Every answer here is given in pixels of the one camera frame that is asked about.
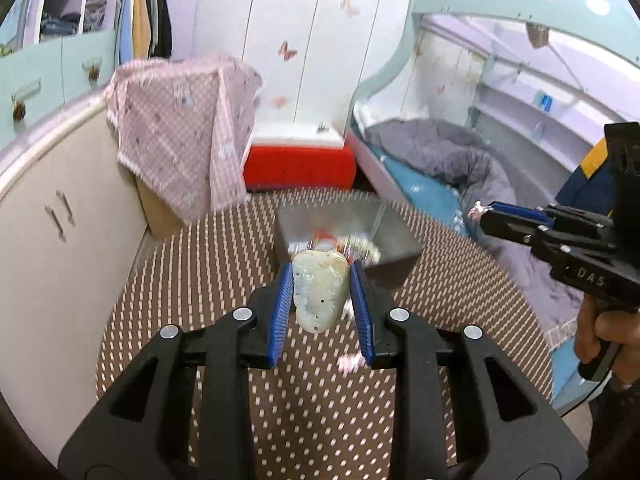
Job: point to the hanging clothes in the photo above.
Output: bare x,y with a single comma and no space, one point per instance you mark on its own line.
145,15

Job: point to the person's navy yellow jacket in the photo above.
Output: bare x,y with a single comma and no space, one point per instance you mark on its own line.
587,185

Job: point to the blue bed sheet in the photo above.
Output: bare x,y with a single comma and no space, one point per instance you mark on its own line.
420,185

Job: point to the teal drawer unit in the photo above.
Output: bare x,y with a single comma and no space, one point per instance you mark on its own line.
55,70

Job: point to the white wardrobe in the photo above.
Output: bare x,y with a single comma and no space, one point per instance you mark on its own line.
295,40

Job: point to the brown dotted tablecloth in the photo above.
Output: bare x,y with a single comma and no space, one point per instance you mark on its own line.
310,410

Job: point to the small pink white ornament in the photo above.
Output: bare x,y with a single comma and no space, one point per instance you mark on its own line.
475,209

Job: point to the pile of mixed jewelry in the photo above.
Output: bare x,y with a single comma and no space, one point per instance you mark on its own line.
350,248

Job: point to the pink patterned cloth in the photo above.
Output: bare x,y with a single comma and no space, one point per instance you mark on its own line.
185,130

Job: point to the red white storage box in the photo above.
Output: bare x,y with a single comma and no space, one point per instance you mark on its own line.
300,160

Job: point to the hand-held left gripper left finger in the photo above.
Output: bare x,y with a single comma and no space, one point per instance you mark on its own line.
280,305

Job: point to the grey blanket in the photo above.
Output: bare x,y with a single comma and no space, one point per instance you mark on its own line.
450,155

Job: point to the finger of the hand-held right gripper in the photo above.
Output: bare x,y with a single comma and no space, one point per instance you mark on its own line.
507,232
520,212

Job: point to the pale green jade pendant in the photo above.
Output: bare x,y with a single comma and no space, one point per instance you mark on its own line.
320,290

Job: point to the grey metal jewelry box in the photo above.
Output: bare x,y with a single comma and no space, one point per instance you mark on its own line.
395,245

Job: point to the butterfly wall sticker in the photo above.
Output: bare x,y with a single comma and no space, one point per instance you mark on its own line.
349,5
280,102
287,51

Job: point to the teal bunk bed frame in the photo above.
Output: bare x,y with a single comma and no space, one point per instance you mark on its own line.
450,15

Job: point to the beige cabinet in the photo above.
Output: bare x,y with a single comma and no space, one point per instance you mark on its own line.
60,240

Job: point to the person's right forearm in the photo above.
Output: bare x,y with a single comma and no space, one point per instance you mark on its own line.
617,425

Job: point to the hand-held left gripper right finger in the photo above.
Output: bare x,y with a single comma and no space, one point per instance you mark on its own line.
361,305

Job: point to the person's right hand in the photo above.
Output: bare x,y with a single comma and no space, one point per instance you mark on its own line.
607,332

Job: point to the white cube shelf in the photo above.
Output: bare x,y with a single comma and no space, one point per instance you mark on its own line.
75,0

